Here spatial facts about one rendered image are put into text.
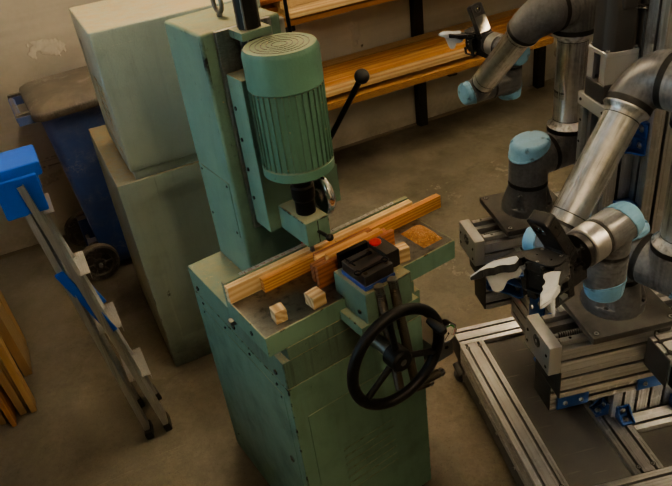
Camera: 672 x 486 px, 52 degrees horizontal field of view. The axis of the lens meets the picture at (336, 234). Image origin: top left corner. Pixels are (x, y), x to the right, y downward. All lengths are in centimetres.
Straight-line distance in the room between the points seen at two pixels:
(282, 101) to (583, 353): 95
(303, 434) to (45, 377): 162
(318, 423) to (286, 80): 92
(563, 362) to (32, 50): 299
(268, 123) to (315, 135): 11
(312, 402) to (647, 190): 100
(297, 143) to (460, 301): 171
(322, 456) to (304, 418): 17
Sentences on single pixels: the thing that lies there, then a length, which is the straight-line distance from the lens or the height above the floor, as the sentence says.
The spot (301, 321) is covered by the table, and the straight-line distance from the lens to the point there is 167.
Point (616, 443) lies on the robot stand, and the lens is 231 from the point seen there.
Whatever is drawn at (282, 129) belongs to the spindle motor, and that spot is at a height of 134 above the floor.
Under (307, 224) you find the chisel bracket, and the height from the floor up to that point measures 107.
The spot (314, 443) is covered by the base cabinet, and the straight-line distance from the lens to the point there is 195.
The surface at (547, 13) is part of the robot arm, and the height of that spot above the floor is 142.
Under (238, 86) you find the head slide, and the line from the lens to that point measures 167.
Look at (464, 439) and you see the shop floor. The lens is 256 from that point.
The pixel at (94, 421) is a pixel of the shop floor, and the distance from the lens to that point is 295.
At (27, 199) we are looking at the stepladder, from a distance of 220.
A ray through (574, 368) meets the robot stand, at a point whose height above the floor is 69.
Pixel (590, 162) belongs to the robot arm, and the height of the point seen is 128.
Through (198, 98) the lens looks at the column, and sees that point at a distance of 182.
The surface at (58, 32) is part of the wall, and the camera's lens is 386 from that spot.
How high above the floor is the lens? 195
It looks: 32 degrees down
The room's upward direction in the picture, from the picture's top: 8 degrees counter-clockwise
